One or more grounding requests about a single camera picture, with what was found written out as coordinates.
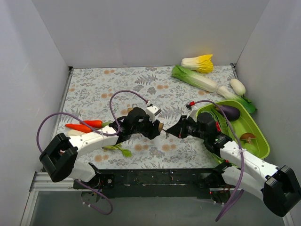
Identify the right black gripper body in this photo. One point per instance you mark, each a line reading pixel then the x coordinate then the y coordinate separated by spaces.
pixel 179 130

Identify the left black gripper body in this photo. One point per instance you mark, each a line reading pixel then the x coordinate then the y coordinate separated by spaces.
pixel 150 129

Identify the large brass padlock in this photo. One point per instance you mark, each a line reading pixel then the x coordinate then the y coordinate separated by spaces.
pixel 160 126

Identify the small brass padlock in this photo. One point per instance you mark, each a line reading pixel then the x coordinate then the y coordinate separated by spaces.
pixel 132 107

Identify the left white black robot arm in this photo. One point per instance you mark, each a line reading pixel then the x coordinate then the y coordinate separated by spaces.
pixel 60 157

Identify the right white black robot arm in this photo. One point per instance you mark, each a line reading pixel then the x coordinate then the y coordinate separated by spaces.
pixel 277 187

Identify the red chili pepper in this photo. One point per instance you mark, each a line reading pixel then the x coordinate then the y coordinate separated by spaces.
pixel 218 127

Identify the green celery stalks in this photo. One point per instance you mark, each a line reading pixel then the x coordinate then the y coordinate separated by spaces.
pixel 125 152

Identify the purple eggplant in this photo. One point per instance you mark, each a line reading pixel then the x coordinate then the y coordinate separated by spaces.
pixel 231 113

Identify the orange carrot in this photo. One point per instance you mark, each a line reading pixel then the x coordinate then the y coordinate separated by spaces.
pixel 79 127
pixel 98 124

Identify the green white napa cabbage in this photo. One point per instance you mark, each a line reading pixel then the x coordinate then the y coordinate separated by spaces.
pixel 194 78

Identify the floral table mat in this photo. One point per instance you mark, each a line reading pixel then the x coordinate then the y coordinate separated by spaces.
pixel 105 93

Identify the green plastic basket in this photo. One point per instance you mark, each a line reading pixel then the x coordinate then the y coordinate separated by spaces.
pixel 245 124

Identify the brown mushroom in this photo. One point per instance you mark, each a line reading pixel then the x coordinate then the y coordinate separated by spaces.
pixel 247 137

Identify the white radish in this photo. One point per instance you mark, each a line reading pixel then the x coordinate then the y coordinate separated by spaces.
pixel 238 87

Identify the yellow white napa cabbage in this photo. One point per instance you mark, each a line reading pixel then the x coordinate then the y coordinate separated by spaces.
pixel 202 64

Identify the white green vegetable stalk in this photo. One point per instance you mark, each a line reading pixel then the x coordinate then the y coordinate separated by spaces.
pixel 73 132

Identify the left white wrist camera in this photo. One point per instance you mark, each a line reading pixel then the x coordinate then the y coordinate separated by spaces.
pixel 152 111

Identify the black aluminium base frame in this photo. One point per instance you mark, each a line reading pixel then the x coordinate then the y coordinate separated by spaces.
pixel 121 183

